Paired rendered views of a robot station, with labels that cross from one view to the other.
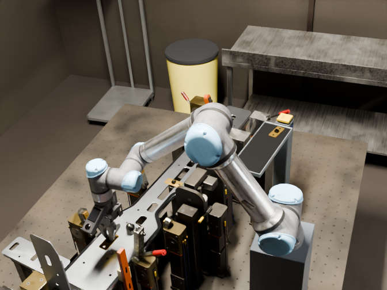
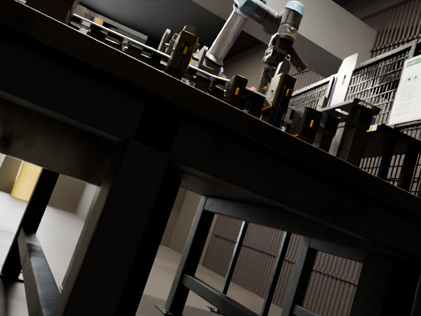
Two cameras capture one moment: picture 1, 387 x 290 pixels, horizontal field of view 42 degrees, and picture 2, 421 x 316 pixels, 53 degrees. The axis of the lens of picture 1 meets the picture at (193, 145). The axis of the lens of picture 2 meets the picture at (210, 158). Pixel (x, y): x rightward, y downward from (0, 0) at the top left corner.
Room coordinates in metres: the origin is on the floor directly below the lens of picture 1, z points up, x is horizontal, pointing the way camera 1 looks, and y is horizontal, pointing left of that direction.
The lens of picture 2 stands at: (2.62, 1.31, 0.49)
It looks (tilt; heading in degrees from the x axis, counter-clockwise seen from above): 9 degrees up; 222
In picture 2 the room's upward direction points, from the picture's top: 19 degrees clockwise
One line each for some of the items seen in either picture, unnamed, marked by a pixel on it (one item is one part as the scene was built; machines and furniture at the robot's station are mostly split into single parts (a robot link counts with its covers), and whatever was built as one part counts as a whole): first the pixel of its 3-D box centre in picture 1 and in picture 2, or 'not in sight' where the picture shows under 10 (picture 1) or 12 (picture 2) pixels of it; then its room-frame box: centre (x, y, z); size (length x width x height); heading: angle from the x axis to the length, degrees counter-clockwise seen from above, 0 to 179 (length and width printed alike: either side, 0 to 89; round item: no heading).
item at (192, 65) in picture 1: (194, 86); not in sight; (3.73, -0.04, 0.34); 0.44 x 0.43 x 0.69; 66
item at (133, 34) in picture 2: (262, 147); (104, 25); (1.75, -0.30, 1.16); 0.37 x 0.14 x 0.02; 147
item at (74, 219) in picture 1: (84, 246); (270, 125); (1.51, 0.51, 0.87); 0.12 x 0.07 x 0.35; 57
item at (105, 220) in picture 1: (106, 207); (279, 52); (1.37, 0.34, 1.22); 0.09 x 0.08 x 0.12; 148
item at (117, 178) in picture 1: (126, 177); (273, 22); (1.35, 0.24, 1.38); 0.11 x 0.11 x 0.08; 70
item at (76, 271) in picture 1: (174, 180); (150, 56); (1.76, 0.10, 1.00); 1.38 x 0.22 x 0.02; 147
